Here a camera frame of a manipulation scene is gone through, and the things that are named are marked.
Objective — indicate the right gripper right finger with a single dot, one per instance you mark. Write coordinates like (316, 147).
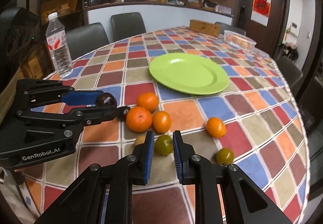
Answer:
(222, 194)

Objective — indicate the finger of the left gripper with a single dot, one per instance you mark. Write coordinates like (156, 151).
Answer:
(81, 97)
(92, 115)

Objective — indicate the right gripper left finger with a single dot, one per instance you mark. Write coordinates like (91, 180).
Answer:
(103, 194)

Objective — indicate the dark plum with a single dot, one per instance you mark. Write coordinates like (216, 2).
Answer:
(106, 99)
(122, 113)

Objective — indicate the large orange mandarin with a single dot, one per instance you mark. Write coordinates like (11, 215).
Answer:
(139, 119)

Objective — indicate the green tomato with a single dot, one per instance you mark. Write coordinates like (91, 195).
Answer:
(163, 145)
(225, 156)

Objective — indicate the brown longan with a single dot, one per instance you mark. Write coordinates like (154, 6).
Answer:
(139, 140)

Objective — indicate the lone orange kumquat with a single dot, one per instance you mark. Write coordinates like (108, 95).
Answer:
(216, 128)

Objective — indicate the black chair near left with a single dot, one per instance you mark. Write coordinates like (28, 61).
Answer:
(85, 39)

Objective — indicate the black chair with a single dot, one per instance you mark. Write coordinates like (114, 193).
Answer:
(126, 25)
(85, 39)
(289, 70)

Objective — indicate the clear water bottle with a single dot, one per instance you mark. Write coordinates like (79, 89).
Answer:
(58, 47)

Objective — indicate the colourful checked tablecloth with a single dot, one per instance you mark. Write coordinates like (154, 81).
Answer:
(264, 127)

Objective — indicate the green plate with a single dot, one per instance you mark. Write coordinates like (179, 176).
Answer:
(188, 73)

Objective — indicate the black chair right side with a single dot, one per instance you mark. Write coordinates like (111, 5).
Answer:
(289, 70)

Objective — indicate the black chair far end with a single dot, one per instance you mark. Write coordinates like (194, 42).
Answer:
(224, 27)

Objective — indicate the white fruit basket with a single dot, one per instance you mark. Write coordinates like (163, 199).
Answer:
(238, 40)

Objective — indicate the red fu door poster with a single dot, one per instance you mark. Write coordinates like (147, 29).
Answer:
(260, 11)

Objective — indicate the dark wooden door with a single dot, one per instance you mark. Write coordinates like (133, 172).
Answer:
(268, 37)

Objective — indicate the white wall intercom panel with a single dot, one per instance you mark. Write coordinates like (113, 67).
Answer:
(294, 26)

